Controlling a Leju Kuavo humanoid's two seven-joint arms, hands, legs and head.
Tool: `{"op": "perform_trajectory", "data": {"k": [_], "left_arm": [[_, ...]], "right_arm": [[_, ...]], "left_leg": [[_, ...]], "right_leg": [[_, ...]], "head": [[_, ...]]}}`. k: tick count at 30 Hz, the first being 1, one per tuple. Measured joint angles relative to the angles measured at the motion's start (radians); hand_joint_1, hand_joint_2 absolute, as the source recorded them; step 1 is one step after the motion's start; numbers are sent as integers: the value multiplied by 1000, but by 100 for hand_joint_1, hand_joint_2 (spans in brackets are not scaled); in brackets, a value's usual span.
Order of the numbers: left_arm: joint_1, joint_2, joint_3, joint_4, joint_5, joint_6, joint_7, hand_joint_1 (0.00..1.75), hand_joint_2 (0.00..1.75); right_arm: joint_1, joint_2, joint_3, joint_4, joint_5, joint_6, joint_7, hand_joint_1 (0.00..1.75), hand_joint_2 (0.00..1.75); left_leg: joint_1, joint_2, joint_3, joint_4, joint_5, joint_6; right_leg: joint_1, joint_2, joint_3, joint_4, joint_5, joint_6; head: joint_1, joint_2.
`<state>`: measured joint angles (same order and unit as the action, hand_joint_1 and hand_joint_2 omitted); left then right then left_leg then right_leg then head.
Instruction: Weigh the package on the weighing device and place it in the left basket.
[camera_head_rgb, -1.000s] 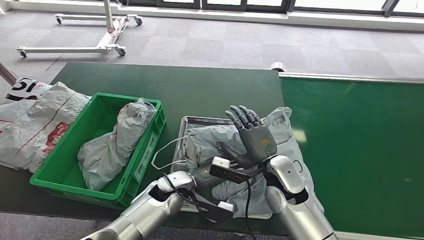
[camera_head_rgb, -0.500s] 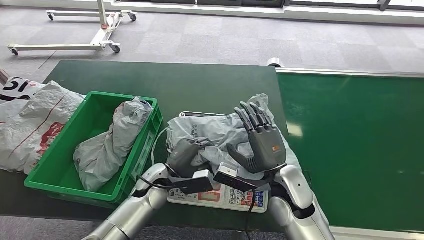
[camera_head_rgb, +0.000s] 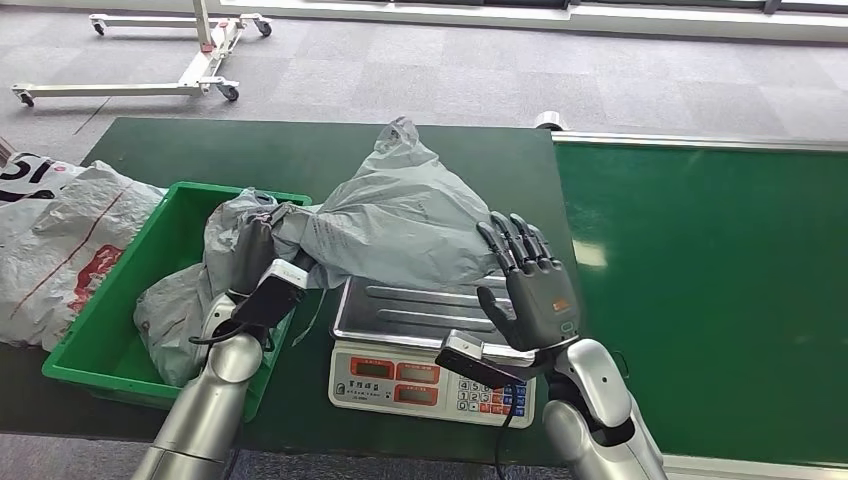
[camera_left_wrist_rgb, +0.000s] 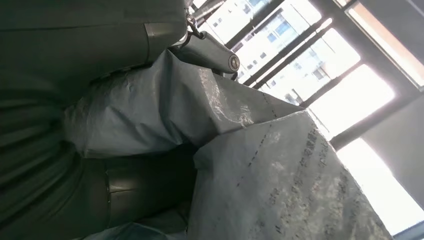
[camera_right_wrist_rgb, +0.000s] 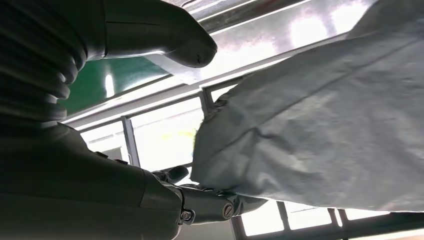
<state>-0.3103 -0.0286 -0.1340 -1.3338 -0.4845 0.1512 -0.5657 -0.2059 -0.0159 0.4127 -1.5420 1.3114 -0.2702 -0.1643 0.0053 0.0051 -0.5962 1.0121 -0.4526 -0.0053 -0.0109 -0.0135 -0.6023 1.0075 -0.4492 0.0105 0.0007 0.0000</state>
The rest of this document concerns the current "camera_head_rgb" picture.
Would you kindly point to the grey mailer package with logo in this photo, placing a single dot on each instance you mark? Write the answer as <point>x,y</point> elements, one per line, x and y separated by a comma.
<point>397,218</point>

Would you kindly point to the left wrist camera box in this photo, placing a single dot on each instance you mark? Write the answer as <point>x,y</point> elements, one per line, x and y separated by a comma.
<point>272,298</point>

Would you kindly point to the silver roller end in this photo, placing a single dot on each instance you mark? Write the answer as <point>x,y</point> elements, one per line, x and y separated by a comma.
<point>550,120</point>

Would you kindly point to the white sack with red print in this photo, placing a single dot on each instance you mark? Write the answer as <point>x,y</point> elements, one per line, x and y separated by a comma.
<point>60,258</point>

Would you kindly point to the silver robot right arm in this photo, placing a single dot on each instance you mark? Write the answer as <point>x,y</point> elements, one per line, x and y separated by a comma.
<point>596,404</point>

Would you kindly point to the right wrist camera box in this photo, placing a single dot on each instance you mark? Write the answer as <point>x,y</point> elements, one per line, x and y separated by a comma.
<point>480,361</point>

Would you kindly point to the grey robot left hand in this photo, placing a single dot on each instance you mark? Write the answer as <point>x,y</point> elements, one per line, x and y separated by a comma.
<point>252,252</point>

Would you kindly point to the electronic scale with steel tray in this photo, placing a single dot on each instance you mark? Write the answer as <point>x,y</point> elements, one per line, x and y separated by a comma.
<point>391,387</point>

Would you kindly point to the white window ledge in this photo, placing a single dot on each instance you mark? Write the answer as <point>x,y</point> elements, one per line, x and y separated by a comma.
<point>596,18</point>

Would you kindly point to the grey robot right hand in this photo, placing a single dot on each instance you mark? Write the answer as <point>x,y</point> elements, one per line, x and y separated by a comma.
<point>540,305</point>

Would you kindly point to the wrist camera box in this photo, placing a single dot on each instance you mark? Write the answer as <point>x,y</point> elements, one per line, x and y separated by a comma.
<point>480,361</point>
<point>272,298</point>

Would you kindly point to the white sack with black print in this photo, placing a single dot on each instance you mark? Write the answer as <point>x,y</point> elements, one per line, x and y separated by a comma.
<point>23,173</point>

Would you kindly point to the green plastic basket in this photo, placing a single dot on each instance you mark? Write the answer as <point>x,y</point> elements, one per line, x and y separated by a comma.
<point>99,331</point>

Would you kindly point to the white wheeled stand frame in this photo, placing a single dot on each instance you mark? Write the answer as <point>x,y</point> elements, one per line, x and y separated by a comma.
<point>202,63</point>

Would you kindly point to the crumpled grey plastic package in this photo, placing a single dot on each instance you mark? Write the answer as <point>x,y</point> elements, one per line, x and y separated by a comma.
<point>172,318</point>

